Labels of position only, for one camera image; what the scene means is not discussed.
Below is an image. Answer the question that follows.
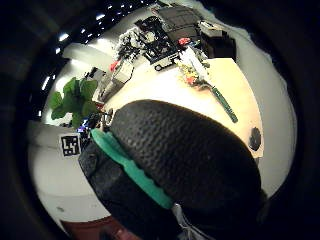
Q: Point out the black round disc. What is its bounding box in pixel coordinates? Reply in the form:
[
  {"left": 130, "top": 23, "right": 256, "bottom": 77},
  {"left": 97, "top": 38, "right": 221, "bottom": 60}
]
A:
[{"left": 248, "top": 126, "right": 262, "bottom": 152}]

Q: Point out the wrapped flower bouquet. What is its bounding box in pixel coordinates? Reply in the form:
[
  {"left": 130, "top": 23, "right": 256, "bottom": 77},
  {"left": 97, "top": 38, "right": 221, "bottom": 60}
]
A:
[{"left": 175, "top": 46, "right": 240, "bottom": 124}]

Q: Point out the black box with white top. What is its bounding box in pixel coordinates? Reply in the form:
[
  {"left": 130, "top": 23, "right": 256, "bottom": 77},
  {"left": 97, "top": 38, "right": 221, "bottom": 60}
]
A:
[{"left": 199, "top": 20, "right": 238, "bottom": 63}]

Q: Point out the printed black marker tag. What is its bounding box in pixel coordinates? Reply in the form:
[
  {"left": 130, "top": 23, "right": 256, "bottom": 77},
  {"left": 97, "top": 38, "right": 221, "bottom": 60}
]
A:
[{"left": 59, "top": 134, "right": 82, "bottom": 158}]

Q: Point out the white cluttered equipment rack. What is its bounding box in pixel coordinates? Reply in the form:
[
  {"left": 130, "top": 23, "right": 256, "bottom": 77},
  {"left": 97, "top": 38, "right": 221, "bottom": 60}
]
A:
[{"left": 115, "top": 27, "right": 145, "bottom": 62}]

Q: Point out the green leafy potted plant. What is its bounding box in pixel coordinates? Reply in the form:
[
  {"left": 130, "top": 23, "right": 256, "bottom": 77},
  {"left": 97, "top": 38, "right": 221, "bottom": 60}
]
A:
[{"left": 49, "top": 77, "right": 100, "bottom": 130}]

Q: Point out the dark grey panel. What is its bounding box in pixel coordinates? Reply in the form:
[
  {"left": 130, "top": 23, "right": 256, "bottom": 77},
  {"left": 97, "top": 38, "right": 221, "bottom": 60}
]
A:
[{"left": 157, "top": 5, "right": 202, "bottom": 42}]

